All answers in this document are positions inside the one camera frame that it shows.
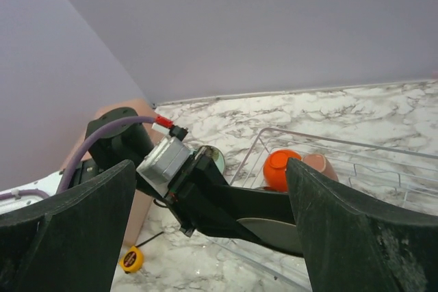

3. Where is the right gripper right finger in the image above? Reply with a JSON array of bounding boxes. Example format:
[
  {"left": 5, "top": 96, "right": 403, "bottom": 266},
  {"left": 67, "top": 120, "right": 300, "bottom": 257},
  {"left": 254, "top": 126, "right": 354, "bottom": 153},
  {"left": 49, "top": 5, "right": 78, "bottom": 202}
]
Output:
[{"left": 286, "top": 159, "right": 437, "bottom": 291}]

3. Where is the yellow tape measure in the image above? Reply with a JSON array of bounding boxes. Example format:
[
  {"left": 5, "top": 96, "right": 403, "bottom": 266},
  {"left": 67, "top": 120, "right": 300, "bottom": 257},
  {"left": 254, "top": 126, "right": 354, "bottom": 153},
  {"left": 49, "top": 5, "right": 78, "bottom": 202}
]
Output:
[{"left": 119, "top": 231, "right": 164, "bottom": 274}]

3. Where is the teal square plate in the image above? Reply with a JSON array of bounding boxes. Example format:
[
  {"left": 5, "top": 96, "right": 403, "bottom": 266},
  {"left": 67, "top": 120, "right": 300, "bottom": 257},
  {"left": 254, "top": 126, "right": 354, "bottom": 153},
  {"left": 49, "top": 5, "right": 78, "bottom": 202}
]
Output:
[{"left": 238, "top": 217, "right": 302, "bottom": 256}]

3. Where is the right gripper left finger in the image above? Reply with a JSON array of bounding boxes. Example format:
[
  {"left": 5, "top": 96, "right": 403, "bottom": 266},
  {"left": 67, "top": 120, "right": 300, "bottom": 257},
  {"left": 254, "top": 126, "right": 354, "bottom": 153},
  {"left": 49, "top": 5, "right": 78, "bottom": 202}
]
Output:
[{"left": 1, "top": 160, "right": 136, "bottom": 291}]

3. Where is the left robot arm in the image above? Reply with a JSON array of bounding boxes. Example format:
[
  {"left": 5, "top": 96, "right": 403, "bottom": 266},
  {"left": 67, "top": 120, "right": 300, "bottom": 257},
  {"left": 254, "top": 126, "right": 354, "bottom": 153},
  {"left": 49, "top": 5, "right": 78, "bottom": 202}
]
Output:
[{"left": 1, "top": 107, "right": 302, "bottom": 258}]

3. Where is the pink floral mug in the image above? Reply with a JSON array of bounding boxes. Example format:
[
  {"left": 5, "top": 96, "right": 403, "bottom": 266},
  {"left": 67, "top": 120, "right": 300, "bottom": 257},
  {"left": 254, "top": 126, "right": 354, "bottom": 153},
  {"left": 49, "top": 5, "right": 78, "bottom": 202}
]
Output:
[{"left": 302, "top": 153, "right": 339, "bottom": 182}]

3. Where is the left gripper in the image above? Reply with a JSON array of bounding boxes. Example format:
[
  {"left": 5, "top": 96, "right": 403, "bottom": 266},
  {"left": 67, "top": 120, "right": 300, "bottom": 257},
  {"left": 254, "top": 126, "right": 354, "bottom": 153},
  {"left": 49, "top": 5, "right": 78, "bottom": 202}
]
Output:
[{"left": 145, "top": 146, "right": 304, "bottom": 258}]

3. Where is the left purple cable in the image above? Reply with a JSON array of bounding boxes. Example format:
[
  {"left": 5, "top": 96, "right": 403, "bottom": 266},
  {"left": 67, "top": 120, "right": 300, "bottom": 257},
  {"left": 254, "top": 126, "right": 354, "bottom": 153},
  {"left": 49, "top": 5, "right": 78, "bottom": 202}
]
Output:
[{"left": 0, "top": 116, "right": 175, "bottom": 200}]

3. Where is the clear dish rack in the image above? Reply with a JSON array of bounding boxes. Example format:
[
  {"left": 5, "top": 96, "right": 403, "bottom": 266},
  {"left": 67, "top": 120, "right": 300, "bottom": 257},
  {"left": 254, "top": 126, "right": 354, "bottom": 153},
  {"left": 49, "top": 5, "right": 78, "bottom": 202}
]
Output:
[{"left": 212, "top": 128, "right": 437, "bottom": 291}]

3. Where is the mint floral round plate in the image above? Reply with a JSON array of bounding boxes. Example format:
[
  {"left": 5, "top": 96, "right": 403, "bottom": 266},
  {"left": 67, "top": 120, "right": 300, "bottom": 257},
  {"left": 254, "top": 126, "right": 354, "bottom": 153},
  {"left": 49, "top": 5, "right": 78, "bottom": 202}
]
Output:
[{"left": 204, "top": 145, "right": 226, "bottom": 174}]

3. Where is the orange bowl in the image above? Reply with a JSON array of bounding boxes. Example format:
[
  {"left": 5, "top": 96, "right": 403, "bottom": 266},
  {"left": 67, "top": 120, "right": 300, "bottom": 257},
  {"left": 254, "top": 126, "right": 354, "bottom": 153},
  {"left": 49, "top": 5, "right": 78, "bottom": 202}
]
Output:
[{"left": 263, "top": 149, "right": 302, "bottom": 192}]

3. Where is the pink plastic storage box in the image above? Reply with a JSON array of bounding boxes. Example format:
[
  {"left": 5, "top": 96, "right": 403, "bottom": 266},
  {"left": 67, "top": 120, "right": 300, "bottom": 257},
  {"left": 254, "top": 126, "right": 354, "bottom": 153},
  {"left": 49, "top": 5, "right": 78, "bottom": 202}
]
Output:
[{"left": 61, "top": 98, "right": 164, "bottom": 247}]

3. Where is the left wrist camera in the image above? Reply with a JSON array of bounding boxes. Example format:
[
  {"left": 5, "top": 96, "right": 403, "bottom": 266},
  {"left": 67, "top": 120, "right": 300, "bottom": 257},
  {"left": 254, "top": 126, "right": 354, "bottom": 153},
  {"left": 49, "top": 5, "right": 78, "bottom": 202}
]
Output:
[{"left": 137, "top": 137, "right": 191, "bottom": 186}]

